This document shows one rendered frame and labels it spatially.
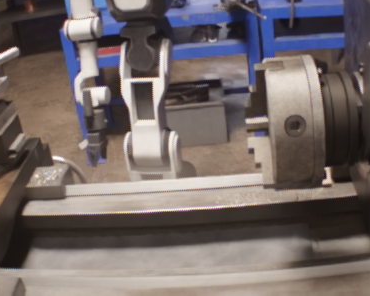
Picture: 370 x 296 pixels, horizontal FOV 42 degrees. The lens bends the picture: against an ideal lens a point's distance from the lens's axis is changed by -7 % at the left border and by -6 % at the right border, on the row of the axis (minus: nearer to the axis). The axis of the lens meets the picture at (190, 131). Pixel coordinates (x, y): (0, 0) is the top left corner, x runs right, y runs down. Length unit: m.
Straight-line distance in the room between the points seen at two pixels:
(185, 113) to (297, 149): 2.19
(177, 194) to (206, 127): 1.83
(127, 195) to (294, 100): 0.58
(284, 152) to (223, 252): 0.44
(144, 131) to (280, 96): 1.02
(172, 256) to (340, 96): 0.58
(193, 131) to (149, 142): 1.27
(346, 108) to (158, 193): 0.57
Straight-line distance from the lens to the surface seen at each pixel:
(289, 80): 0.87
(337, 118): 0.89
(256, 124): 0.99
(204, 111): 3.01
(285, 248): 1.22
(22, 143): 1.34
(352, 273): 1.01
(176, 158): 1.84
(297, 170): 0.87
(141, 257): 1.25
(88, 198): 1.30
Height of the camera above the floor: 1.54
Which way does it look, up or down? 28 degrees down
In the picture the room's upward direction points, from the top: 8 degrees counter-clockwise
